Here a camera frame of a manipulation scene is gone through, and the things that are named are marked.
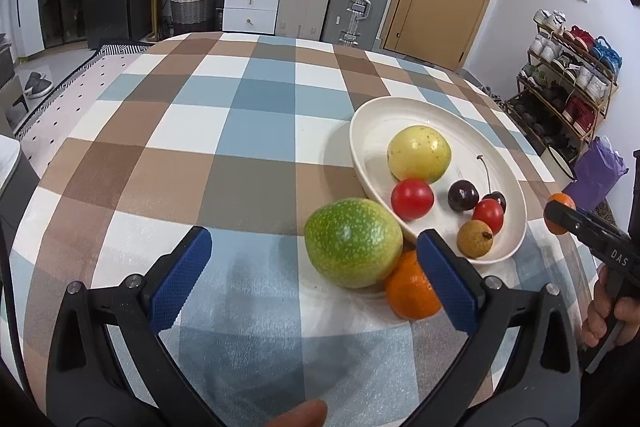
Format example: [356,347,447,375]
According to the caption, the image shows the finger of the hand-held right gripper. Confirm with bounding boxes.
[543,199,627,254]

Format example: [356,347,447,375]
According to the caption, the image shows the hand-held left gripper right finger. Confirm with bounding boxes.
[405,229,581,427]

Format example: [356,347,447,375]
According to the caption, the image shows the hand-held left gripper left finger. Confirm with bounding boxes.
[46,226,226,427]

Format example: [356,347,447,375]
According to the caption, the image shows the small orange tangerine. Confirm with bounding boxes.
[545,192,577,236]

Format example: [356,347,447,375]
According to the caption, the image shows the large orange tangerine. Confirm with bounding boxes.
[384,250,444,321]

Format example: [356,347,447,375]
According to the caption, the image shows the brown longan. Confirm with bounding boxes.
[456,219,495,258]

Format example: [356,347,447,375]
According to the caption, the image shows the small red tomato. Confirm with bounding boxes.
[471,198,505,236]

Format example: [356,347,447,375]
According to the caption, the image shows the dark red cherry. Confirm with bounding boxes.
[477,154,507,214]
[447,180,480,213]

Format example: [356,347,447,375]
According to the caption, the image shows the large red tomato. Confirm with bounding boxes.
[390,178,435,222]

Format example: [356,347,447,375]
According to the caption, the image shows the green passion fruit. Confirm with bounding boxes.
[304,198,404,291]

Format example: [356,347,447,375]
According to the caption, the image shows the yellow passion fruit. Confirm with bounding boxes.
[386,125,453,184]

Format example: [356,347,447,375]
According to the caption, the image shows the white round plate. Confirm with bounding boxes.
[348,97,529,264]

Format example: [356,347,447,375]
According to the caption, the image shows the person's right hand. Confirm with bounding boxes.
[580,264,640,349]

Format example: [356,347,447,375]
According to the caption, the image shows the person's left hand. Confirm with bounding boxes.
[265,398,329,427]

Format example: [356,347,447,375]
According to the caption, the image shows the brown doormat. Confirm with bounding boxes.
[594,199,617,224]

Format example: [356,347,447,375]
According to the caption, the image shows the purple bag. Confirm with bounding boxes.
[572,136,629,210]

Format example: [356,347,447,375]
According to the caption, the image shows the white bucket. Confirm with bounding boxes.
[546,144,577,180]

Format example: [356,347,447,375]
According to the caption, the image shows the wooden shoe rack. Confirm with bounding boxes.
[504,19,621,164]

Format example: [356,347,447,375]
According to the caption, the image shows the group of sneakers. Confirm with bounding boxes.
[515,9,622,142]

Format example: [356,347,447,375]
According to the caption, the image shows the grey side cabinet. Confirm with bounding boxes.
[0,134,42,230]

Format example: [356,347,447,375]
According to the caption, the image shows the striped rug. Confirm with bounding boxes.
[14,41,152,138]

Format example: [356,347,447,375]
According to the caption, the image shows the grey slippers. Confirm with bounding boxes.
[22,71,54,100]

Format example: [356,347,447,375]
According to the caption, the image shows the woven basket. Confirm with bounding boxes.
[168,0,218,37]

